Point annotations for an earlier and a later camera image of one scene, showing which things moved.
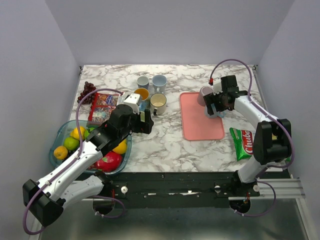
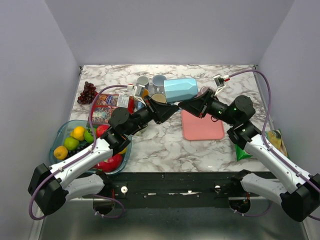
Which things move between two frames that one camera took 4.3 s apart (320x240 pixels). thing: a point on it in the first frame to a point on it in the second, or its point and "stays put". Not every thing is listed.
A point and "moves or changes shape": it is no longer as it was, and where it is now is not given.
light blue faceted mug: x=216 y=114 moves or changes shape
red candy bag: x=102 y=106 stays put
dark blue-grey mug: x=143 y=82 stays put
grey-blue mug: x=159 y=82 stays put
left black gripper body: x=137 y=126 to x=150 y=109
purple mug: x=204 y=90 stays put
